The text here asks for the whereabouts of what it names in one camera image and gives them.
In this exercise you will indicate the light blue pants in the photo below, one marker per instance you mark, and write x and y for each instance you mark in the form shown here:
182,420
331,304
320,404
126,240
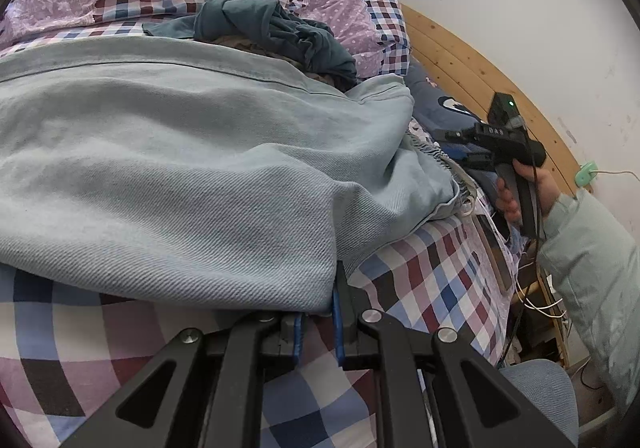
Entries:
175,168

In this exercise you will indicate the blue printed pillow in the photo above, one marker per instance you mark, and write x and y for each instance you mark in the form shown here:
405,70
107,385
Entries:
440,103

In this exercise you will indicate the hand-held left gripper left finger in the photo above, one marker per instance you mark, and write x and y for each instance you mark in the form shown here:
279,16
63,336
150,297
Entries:
298,340

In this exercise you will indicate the person's right hand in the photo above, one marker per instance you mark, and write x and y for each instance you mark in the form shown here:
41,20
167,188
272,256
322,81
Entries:
545,188

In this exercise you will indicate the dark tablet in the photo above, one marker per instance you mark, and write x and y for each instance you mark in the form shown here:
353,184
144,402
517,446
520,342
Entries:
495,253

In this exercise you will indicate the blue-grey chair seat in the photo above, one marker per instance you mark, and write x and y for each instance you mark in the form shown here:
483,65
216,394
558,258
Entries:
540,398

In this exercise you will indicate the wooden headboard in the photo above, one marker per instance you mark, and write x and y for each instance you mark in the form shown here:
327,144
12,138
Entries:
475,58

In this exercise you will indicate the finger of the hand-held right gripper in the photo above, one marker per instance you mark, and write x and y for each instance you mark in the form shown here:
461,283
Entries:
452,135
475,160

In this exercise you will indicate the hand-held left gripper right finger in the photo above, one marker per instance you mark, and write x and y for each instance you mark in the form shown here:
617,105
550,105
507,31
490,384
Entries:
338,333

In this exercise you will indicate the wooden bedside stand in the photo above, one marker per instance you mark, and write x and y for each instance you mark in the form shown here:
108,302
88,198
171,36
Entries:
545,323

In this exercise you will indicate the green wall plug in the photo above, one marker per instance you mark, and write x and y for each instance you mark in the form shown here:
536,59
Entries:
585,174

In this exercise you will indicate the dark teal garment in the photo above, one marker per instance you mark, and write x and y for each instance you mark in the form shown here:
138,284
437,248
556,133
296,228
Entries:
260,23

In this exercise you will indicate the checkered purple bed sheet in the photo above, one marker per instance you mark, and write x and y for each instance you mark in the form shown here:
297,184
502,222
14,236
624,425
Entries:
100,353

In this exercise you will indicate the person's right forearm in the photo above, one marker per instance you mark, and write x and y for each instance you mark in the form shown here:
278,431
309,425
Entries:
595,273

